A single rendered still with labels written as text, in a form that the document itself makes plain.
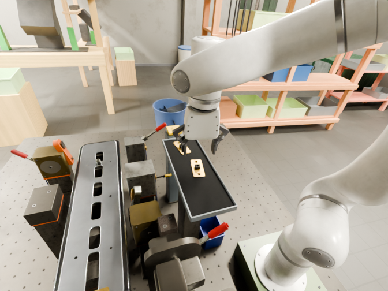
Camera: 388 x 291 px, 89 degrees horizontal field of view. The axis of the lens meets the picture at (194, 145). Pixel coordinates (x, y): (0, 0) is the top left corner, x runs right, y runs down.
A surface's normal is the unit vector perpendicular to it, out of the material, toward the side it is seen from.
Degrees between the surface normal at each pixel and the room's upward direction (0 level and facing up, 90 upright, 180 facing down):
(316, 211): 27
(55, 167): 90
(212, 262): 0
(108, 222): 0
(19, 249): 0
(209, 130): 94
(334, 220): 10
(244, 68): 78
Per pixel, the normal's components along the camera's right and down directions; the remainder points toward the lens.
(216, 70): -0.18, 0.46
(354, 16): -0.56, 0.38
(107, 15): 0.25, 0.58
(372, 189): -0.74, 0.42
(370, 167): -0.97, -0.03
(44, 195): 0.07, -0.80
